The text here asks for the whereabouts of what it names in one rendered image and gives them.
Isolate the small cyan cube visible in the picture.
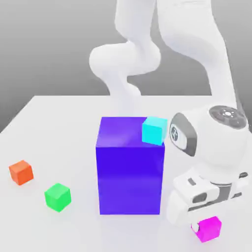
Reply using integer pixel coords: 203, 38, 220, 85
141, 116, 168, 147

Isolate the small magenta cube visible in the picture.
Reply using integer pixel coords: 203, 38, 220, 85
190, 216, 222, 243

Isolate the small green cube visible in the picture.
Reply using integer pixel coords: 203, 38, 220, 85
44, 183, 72, 213

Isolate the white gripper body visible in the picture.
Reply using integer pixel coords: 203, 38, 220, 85
166, 189, 244, 227

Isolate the large blue box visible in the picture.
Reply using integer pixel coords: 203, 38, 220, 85
95, 116, 165, 216

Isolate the small orange cube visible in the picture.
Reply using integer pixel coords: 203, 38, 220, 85
8, 159, 34, 186

